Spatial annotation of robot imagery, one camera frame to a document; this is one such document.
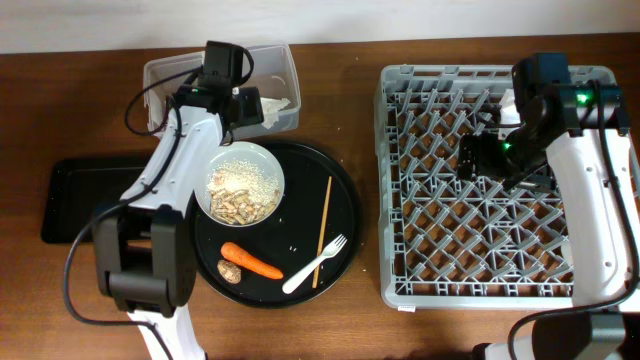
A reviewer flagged white tissue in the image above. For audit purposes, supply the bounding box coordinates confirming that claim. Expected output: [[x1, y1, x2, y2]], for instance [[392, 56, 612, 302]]
[[261, 98, 290, 129]]

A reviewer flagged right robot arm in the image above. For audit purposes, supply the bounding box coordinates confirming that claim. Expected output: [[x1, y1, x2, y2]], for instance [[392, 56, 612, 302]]
[[457, 80, 639, 359]]

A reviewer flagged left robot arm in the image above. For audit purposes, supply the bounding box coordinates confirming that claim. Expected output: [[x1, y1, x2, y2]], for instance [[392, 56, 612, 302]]
[[87, 85, 264, 359]]

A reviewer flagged clear plastic bin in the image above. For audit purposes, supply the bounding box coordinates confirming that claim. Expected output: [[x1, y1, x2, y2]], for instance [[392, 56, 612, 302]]
[[143, 43, 301, 140]]

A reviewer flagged grey plate with food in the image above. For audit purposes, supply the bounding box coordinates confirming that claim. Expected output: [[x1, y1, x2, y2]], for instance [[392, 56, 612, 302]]
[[194, 142, 285, 228]]

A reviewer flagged wooden chopstick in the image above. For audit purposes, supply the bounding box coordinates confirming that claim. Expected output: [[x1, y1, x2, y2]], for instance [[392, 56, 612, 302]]
[[312, 176, 333, 289]]

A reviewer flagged orange carrot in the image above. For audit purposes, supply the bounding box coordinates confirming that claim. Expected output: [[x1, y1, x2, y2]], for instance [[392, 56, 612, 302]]
[[221, 242, 284, 280]]

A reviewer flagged round black tray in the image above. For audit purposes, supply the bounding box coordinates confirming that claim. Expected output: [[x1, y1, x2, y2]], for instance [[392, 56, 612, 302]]
[[189, 141, 362, 309]]

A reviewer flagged brown mushroom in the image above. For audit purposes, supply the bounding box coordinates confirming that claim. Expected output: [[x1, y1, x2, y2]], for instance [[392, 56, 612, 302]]
[[217, 260, 242, 285]]

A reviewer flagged white plastic fork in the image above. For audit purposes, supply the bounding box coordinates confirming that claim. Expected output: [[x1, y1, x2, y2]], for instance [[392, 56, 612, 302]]
[[282, 235, 347, 294]]

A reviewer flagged black rectangular tray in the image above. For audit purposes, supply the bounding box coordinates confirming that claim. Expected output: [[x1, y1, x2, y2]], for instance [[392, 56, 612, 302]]
[[41, 154, 150, 244]]

